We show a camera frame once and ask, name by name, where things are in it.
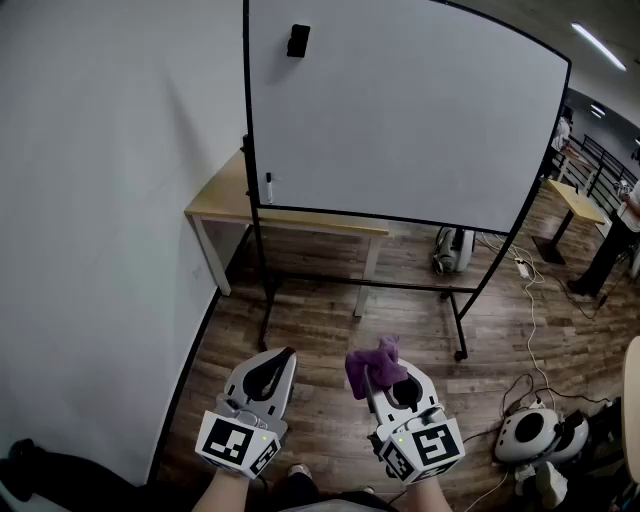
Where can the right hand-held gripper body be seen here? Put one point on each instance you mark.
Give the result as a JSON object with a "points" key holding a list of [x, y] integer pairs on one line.
{"points": [[430, 450]]}

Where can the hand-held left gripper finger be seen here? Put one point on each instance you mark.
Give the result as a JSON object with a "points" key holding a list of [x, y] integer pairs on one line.
{"points": [[235, 385], [287, 390]]}

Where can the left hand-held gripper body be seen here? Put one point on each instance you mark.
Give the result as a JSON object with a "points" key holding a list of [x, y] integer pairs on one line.
{"points": [[235, 445]]}

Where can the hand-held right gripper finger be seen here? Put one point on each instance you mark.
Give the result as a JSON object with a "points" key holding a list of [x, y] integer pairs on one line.
{"points": [[430, 392], [382, 410]]}

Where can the purple cloth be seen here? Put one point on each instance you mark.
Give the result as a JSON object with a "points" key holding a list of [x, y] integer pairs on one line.
{"points": [[372, 367]]}

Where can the whiteboard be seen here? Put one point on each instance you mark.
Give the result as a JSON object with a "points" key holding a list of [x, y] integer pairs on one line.
{"points": [[400, 125]]}

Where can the person's right forearm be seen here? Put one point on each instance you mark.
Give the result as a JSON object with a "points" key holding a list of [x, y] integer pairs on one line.
{"points": [[425, 500]]}

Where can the person's left forearm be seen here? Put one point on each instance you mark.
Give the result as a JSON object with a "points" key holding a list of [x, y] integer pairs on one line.
{"points": [[220, 495]]}

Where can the black whiteboard eraser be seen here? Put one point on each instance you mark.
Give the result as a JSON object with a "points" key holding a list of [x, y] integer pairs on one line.
{"points": [[298, 41]]}

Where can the person's legs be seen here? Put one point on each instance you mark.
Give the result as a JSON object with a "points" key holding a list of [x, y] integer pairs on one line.
{"points": [[300, 492]]}

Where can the white rounded device black spots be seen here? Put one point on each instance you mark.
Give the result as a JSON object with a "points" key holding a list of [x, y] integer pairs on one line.
{"points": [[580, 440], [510, 440]]}

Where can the white and gray floor device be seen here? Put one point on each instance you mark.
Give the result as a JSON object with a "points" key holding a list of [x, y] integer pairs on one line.
{"points": [[457, 250]]}

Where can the white power strip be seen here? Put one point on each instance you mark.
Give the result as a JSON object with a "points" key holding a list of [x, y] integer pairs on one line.
{"points": [[523, 268]]}

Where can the black bag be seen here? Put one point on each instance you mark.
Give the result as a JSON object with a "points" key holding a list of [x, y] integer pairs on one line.
{"points": [[607, 440]]}

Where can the wooden desk with white legs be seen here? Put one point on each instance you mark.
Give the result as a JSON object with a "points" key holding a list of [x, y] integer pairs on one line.
{"points": [[220, 200]]}

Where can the white marker pen black cap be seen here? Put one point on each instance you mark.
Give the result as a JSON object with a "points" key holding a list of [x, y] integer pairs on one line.
{"points": [[269, 190]]}

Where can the round beige table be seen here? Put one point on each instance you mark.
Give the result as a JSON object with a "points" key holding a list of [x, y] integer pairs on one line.
{"points": [[634, 400]]}

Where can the wooden table with white legs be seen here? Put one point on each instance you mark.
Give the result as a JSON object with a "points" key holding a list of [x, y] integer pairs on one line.
{"points": [[575, 156]]}

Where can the black metal railing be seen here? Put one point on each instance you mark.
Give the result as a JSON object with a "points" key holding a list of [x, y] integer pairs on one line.
{"points": [[595, 145]]}

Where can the small ceiling light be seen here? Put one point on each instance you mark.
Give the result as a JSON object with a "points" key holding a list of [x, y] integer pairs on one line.
{"points": [[598, 107]]}

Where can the long ceiling light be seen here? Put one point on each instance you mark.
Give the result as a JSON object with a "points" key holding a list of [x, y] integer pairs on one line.
{"points": [[597, 46]]}

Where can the small wooden table black pedestal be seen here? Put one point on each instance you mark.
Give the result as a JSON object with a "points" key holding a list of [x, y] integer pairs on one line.
{"points": [[575, 200]]}

